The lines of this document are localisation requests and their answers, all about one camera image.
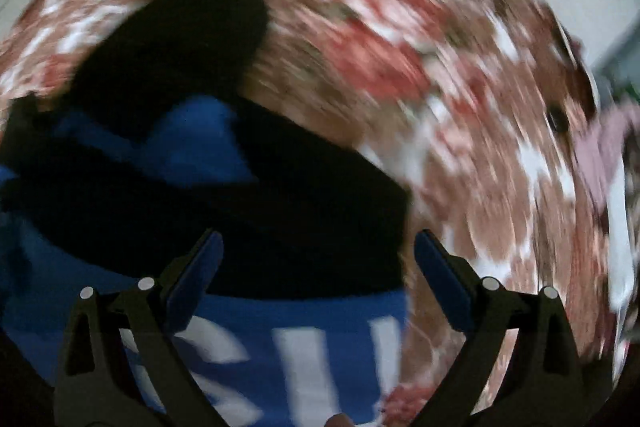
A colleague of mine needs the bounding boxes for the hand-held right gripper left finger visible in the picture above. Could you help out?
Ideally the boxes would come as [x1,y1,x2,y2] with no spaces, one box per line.
[54,229,226,427]

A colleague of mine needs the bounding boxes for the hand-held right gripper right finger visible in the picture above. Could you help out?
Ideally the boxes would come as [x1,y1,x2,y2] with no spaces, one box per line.
[414,229,587,427]

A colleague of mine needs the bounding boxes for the blue black sweatshirt white letters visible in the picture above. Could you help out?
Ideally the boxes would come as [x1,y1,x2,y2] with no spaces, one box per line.
[0,0,413,427]

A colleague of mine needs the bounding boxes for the white cloth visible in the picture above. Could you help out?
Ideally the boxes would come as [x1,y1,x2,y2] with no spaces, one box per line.
[606,157,640,310]

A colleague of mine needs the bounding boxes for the pink cloth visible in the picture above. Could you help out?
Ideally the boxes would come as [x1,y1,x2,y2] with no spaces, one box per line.
[575,104,640,218]

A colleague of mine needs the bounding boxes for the floral blanket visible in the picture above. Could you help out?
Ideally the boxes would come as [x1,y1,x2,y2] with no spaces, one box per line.
[0,0,628,427]

